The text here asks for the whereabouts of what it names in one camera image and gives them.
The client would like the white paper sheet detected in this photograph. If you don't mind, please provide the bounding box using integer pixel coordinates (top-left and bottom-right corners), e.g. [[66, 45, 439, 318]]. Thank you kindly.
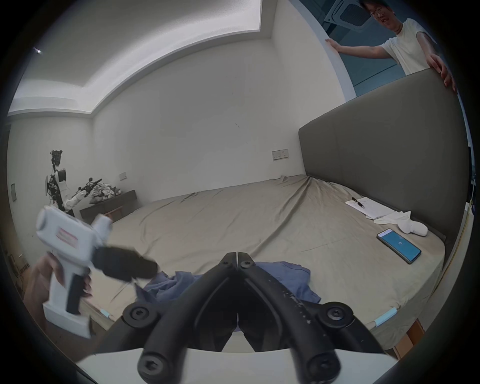
[[345, 196, 399, 220]]

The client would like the person's left forearm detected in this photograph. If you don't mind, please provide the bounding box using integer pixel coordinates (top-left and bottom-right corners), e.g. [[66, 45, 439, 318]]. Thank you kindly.
[[22, 260, 47, 314]]

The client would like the bed with beige sheet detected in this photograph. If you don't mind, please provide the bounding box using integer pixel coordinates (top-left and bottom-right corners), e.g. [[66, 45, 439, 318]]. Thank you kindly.
[[80, 174, 447, 351]]

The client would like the white sock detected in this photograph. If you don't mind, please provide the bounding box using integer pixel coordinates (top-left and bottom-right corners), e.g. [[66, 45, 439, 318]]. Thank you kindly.
[[374, 211, 429, 237]]

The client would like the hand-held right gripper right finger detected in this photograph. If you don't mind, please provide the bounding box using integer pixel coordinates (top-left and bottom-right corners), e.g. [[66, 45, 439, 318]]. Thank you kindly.
[[238, 252, 386, 384]]

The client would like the grey padded headboard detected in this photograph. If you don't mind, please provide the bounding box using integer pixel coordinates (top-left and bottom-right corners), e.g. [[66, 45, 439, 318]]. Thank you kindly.
[[298, 67, 472, 245]]

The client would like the person's left hand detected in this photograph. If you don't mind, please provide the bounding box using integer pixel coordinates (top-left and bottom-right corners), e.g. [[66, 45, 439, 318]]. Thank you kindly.
[[37, 252, 94, 301]]

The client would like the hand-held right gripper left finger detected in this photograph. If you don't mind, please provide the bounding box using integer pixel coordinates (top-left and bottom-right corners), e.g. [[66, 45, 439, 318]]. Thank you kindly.
[[94, 252, 239, 384]]

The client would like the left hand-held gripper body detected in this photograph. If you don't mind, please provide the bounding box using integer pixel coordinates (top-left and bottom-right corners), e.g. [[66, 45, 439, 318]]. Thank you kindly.
[[35, 205, 114, 339]]

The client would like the blue shirt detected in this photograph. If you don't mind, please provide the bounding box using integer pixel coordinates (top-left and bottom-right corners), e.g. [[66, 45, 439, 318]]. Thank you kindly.
[[134, 261, 322, 334]]

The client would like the black phone with lit screen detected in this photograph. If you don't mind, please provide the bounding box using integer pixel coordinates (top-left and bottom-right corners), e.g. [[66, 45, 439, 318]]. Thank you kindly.
[[377, 229, 422, 265]]

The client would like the dark low table with clothes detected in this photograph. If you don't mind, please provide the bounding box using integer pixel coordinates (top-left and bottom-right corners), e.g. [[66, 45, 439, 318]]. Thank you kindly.
[[79, 182, 138, 224]]

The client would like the white and black robot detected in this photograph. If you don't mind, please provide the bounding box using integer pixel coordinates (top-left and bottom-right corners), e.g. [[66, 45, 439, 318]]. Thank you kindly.
[[45, 149, 104, 217]]

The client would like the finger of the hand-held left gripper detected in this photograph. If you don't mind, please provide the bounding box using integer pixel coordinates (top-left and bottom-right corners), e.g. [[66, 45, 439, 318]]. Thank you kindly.
[[108, 247, 159, 283]]

